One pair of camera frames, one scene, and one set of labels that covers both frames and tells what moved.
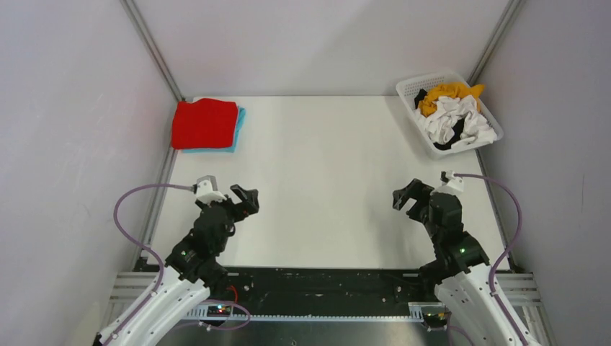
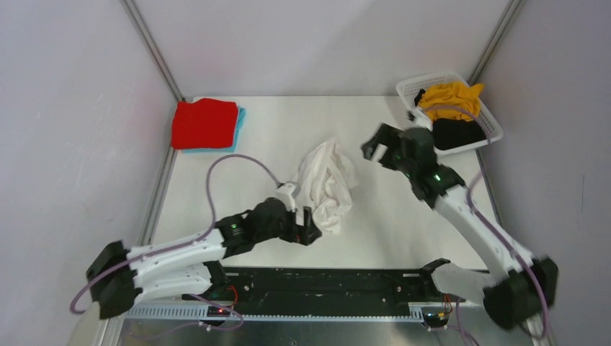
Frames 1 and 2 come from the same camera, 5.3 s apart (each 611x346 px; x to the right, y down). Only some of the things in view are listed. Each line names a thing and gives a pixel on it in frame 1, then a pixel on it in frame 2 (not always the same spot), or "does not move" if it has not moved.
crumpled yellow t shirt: [428, 107] does not move
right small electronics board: [436, 319] does not move
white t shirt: [441, 120] -> [326, 179]
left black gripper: [242, 210] -> [302, 234]
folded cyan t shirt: [230, 149] does not move
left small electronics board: [219, 311] does not move
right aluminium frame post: [501, 27] does not move
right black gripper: [416, 189] -> [385, 135]
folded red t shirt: [204, 123] does not move
